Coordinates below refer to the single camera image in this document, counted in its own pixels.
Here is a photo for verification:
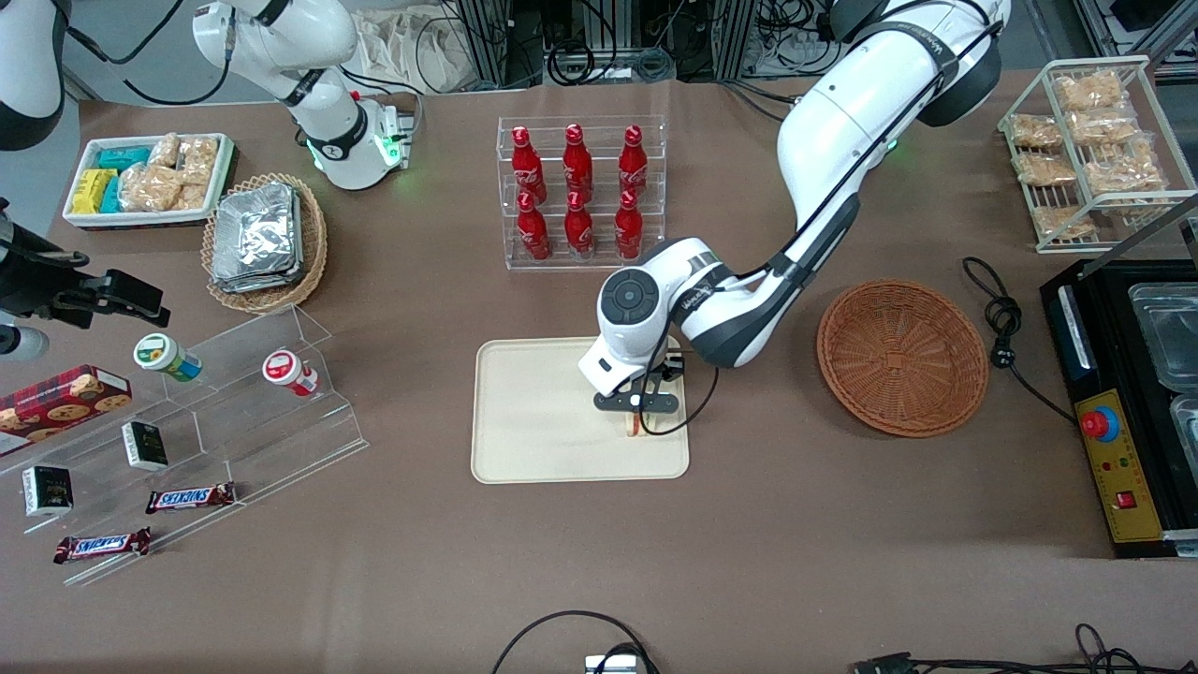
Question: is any small black box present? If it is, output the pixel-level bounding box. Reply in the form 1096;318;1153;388
121;420;170;473
21;464;75;519

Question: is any white wire rack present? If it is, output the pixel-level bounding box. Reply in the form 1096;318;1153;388
997;54;1198;256

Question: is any clear acrylic step display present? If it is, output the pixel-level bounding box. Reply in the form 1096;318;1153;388
0;303;372;588

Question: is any red cola bottle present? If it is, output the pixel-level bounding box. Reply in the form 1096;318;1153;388
510;125;548;199
562;123;594;199
619;125;650;199
564;191;596;258
614;190;645;261
516;192;552;262

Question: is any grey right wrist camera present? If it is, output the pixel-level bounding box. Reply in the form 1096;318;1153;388
0;325;50;363

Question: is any red lid yogurt cup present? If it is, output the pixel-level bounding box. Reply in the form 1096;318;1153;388
261;348;320;398

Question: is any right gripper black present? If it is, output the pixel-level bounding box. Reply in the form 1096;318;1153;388
0;198;171;327

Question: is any white cloth bag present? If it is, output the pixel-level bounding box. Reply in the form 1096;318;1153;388
351;7;480;95

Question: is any yellow snack pack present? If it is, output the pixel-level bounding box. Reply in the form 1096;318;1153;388
71;168;117;215

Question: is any black power cable with plug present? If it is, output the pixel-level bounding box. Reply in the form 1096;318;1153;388
962;256;1077;424

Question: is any green lid yogurt cup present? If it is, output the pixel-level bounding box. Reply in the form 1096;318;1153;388
132;332;204;383

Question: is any clear acrylic bottle rack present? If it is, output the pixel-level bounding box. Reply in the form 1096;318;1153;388
496;115;668;272

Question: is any beige plastic tray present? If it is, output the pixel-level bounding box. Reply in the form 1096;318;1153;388
470;333;692;486

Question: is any large steel pan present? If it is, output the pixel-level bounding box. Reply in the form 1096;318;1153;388
1128;283;1198;392

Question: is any grey metal bar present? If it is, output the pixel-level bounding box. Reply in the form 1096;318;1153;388
1104;192;1198;254

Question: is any round brown wicker basket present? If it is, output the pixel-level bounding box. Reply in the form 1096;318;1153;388
816;279;990;439

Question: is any light oval wicker basket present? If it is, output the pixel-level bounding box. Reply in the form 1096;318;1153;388
200;172;329;315

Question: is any red plaid cookie box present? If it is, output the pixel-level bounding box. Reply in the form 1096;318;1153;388
0;364;133;460

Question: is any black cable with connector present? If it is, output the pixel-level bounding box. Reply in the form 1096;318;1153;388
850;623;1198;674

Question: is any black looped cable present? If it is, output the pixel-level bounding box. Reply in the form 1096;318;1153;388
490;610;662;674

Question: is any stack of foil containers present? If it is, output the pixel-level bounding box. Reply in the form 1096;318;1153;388
210;182;307;294

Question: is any small steel pan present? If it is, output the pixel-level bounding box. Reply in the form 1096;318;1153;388
1170;393;1198;480

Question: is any aluminium frame with cables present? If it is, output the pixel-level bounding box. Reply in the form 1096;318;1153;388
449;0;848;87

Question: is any white rectangular snack tray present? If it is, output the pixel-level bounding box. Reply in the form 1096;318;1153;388
62;132;236;231

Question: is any brown Snickers bar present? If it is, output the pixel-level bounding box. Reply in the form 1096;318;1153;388
144;481;238;516
52;526;153;565

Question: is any black machine with yellow panel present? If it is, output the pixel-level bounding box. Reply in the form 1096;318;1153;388
1039;257;1198;560

